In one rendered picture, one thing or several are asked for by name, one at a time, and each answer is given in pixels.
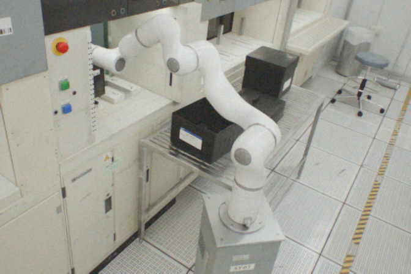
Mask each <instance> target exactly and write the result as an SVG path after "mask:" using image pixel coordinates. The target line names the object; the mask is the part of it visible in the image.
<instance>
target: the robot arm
mask: <svg viewBox="0 0 411 274"><path fill-rule="evenodd" d="M181 35H182V28H181V26H180V25H179V23H178V22H177V21H176V20H175V19H174V18H173V17H172V16H170V15H169V14H166V13H159V14H157V15H156V16H154V17H152V18H151V19H149V20H147V21H146V22H145V23H143V24H141V25H140V26H138V27H137V28H136V29H135V30H133V31H132V32H131V33H128V34H127V35H126V36H124V37H123V38H122V39H121V40H120V43H119V47H118V48H115V49H106V48H102V47H100V46H97V45H96V46H95V45H93V44H91V49H92V62H93V64H94V65H97V66H99V67H100V68H103V69H105V70H108V71H110V72H113V73H117V74H118V73H121V72H123V71H124V69H125V66H126V63H127V62H129V61H132V60H134V59H135V58H137V57H138V56H139V55H140V53H141V52H143V51H145V50H147V49H149V48H150V47H152V46H154V45H156V44H158V43H161V47H162V53H163V62H164V65H165V67H166V68H167V70H169V71H170V72H171V73H173V74H175V75H178V76H184V75H187V74H189V73H191V72H194V71H196V70H198V71H199V72H200V73H201V75H202V80H203V93H204V95H205V97H207V99H208V101H209V102H210V103H211V104H212V106H213V107H214V108H215V110H216V111H217V112H218V113H220V114H221V115H222V116H223V117H224V118H225V119H226V120H228V121H231V122H234V123H236V124H238V125H239V126H241V127H242V128H243V129H245V132H243V133H242V134H241V135H240V136H239V137H238V138H237V139H236V140H235V142H234V145H233V147H232V150H231V159H232V161H233V162H234V164H235V167H236V170H235V176H234V183H233V186H232V192H231V195H230V199H228V200H225V201H224V202H223V203H222V204H221V206H220V211H219V215H220V218H221V221H222V222H223V224H224V225H225V226H226V227H228V228H229V229H232V230H233V231H236V232H239V233H242V234H250V233H253V232H255V231H258V230H260V228H261V227H263V225H264V222H265V214H264V211H263V210H262V209H261V207H260V203H261V199H262V194H263V190H264V186H265V180H266V177H267V172H266V170H265V167H264V165H263V164H264V161H265V159H266V158H267V157H268V155H269V154H271V153H272V152H273V151H274V149H275V148H276V147H277V146H278V144H279V142H280V138H281V133H280V129H279V128H278V126H277V124H276V123H275V122H274V121H273V120H271V118H269V117H268V116H266V115H265V114H264V113H262V112H261V111H259V110H258V109H255V108H253V107H252V106H251V105H250V104H249V103H247V102H246V101H244V100H243V99H242V98H241V97H240V96H239V94H238V93H237V91H236V90H235V89H234V88H233V86H232V85H230V83H229V82H228V80H227V78H226V76H225V74H224V72H223V69H222V64H221V58H220V54H219V52H218V51H217V49H216V48H215V47H214V46H213V45H212V44H211V43H210V42H208V41H205V40H196V41H195V42H191V43H188V44H186V45H182V44H181V42H180V38H181Z"/></svg>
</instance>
